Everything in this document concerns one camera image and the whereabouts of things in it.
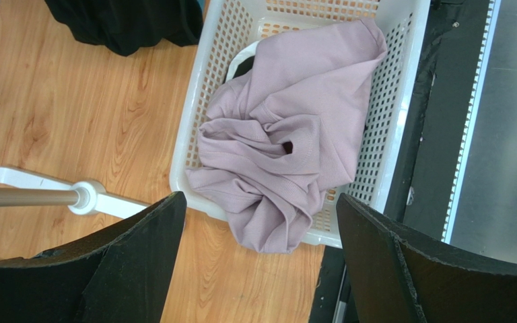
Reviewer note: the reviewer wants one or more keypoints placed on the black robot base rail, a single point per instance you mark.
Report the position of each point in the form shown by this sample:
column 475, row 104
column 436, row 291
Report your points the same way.
column 441, row 116

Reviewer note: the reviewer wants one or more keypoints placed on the pink lilac tank top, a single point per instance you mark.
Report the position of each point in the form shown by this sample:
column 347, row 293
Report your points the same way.
column 278, row 137

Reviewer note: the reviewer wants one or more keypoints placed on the white plastic laundry basket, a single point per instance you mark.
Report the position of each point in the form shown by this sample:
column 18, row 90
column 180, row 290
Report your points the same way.
column 231, row 26

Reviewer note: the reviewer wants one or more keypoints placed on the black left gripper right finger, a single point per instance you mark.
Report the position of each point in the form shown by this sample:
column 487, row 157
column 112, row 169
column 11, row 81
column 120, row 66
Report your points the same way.
column 399, row 274

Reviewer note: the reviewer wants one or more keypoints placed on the black white striped tank top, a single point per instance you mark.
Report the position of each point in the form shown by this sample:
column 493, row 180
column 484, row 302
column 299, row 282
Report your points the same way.
column 242, row 62

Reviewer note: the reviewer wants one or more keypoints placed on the white metal clothes rack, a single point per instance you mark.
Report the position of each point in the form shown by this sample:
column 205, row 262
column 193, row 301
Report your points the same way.
column 88, row 197

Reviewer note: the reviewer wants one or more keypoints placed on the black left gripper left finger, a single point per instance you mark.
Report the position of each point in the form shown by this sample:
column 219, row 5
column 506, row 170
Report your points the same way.
column 120, row 273

